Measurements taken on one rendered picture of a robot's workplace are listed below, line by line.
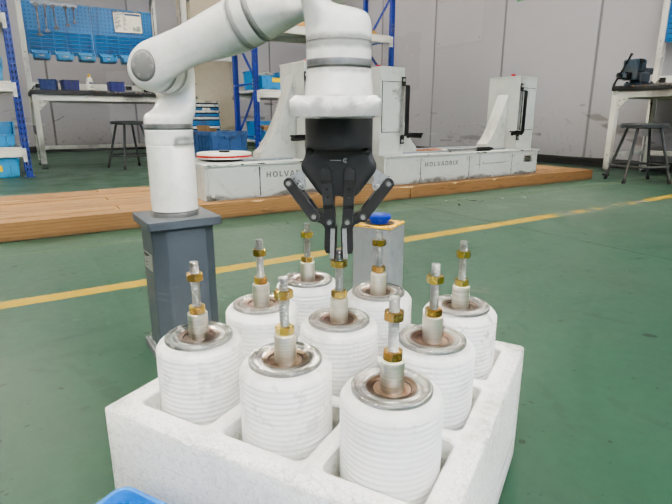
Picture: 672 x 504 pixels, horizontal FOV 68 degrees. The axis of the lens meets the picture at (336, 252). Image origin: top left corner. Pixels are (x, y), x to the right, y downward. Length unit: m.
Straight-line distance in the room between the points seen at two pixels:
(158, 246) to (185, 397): 0.51
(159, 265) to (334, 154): 0.58
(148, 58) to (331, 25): 0.54
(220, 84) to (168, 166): 6.04
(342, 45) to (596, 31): 5.68
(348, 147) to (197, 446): 0.34
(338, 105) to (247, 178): 2.23
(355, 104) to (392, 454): 0.32
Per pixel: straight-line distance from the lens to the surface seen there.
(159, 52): 1.01
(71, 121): 8.88
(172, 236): 1.03
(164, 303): 1.08
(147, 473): 0.63
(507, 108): 4.19
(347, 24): 0.55
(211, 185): 2.65
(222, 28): 0.94
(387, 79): 3.26
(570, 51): 6.29
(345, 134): 0.54
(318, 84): 0.55
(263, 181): 2.75
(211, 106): 6.16
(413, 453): 0.47
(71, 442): 0.94
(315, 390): 0.51
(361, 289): 0.72
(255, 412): 0.52
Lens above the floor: 0.49
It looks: 15 degrees down
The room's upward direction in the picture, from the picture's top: straight up
